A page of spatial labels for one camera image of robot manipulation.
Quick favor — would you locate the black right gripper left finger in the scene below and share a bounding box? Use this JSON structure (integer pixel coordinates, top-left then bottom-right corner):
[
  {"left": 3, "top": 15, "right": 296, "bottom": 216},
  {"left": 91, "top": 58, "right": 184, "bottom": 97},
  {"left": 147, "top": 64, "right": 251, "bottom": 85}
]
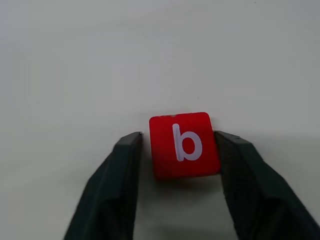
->
[{"left": 63, "top": 131, "right": 144, "bottom": 240}]

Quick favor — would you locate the red letter b block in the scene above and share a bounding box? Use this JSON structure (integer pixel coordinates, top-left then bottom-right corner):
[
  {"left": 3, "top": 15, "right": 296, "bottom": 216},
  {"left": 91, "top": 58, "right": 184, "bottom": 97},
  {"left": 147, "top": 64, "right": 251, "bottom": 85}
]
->
[{"left": 148, "top": 111, "right": 222, "bottom": 181}]

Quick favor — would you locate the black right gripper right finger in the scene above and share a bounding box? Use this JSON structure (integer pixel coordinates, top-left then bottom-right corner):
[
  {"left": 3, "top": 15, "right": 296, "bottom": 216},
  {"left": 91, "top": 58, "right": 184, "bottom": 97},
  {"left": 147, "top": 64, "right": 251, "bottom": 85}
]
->
[{"left": 214, "top": 130, "right": 320, "bottom": 240}]

